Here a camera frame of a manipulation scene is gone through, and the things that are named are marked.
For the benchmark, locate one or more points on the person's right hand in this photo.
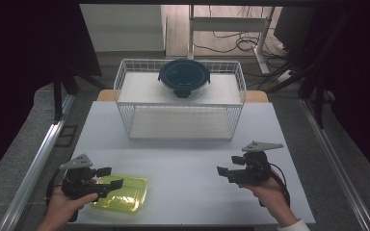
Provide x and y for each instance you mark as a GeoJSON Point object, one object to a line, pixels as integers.
{"type": "Point", "coordinates": [274, 202]}

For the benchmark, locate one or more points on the white metal desk frame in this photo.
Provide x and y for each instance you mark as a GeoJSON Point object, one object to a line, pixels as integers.
{"type": "Point", "coordinates": [228, 24]}

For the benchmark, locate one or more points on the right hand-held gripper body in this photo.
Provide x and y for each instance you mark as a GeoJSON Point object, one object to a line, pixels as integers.
{"type": "Point", "coordinates": [255, 170]}

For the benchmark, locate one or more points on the white power strip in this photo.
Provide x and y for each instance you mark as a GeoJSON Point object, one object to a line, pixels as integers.
{"type": "Point", "coordinates": [284, 76]}

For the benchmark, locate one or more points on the person's left hand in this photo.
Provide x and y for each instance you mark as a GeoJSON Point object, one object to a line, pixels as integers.
{"type": "Point", "coordinates": [59, 210]}

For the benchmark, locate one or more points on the round dark blue lidded container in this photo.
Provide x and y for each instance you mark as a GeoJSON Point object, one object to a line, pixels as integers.
{"type": "Point", "coordinates": [184, 75]}

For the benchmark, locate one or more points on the black metal stand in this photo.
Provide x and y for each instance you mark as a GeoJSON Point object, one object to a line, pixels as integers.
{"type": "Point", "coordinates": [58, 96]}
{"type": "Point", "coordinates": [318, 96]}

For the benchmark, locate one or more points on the wooden table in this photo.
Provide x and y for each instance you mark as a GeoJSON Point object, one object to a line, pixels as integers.
{"type": "Point", "coordinates": [105, 95]}

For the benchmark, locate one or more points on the white cabinet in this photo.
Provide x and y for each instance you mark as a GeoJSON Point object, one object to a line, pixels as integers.
{"type": "Point", "coordinates": [122, 27]}

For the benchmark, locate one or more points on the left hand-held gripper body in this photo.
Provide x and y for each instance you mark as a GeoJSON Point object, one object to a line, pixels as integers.
{"type": "Point", "coordinates": [78, 183]}

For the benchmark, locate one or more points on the aluminium rail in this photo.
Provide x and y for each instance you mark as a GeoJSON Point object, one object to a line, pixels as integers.
{"type": "Point", "coordinates": [337, 163]}
{"type": "Point", "coordinates": [35, 166]}

